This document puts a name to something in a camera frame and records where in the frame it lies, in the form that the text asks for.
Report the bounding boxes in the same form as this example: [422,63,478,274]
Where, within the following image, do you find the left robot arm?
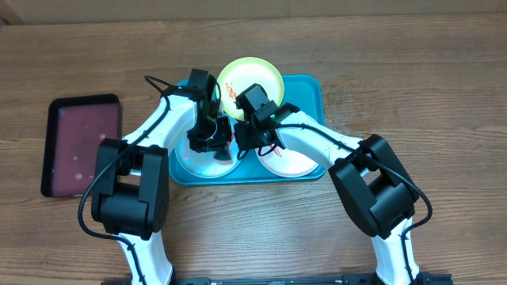
[78,69,232,284]

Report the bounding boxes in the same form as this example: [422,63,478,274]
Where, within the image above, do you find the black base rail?
[101,272,454,285]

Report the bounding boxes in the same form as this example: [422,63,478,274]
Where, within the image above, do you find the red and green sponge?
[213,146,232,162]

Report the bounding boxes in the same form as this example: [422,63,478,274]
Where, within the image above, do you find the light blue plate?
[173,118,240,179]

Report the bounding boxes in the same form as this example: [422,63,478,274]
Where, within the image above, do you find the black tray with maroon liner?
[40,93,122,197]

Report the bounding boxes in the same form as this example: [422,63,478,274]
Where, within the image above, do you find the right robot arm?
[234,84,433,284]

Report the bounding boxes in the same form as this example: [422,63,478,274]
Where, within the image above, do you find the yellow-green plate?
[218,57,284,120]

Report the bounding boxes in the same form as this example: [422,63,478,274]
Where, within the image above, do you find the white plate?
[257,144,318,178]

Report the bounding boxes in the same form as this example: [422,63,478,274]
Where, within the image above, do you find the teal plastic serving tray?
[169,74,326,185]

